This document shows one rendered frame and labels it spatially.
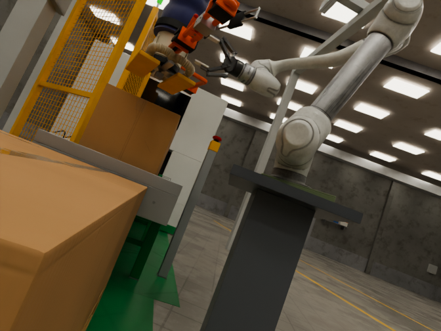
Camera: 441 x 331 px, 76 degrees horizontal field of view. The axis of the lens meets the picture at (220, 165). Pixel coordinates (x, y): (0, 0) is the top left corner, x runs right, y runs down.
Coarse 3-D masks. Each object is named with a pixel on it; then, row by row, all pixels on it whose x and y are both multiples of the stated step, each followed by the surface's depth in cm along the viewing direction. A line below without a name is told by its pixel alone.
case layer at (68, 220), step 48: (0, 144) 51; (0, 192) 18; (48, 192) 25; (96, 192) 38; (144, 192) 113; (0, 240) 12; (48, 240) 13; (96, 240) 26; (0, 288) 11; (48, 288) 15; (96, 288) 61
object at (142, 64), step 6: (138, 54) 123; (144, 54) 123; (132, 60) 136; (138, 60) 131; (144, 60) 128; (150, 60) 126; (156, 60) 126; (126, 66) 151; (132, 66) 143; (138, 66) 139; (144, 66) 136; (150, 66) 133; (156, 66) 130; (132, 72) 153; (138, 72) 148; (144, 72) 145
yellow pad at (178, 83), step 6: (168, 78) 144; (174, 78) 136; (180, 78) 133; (186, 78) 134; (162, 84) 153; (168, 84) 149; (174, 84) 145; (180, 84) 141; (186, 84) 138; (192, 84) 135; (168, 90) 159; (174, 90) 155; (180, 90) 150
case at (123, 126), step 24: (120, 96) 142; (96, 120) 139; (120, 120) 141; (144, 120) 144; (168, 120) 146; (96, 144) 138; (120, 144) 141; (144, 144) 143; (168, 144) 146; (144, 168) 142
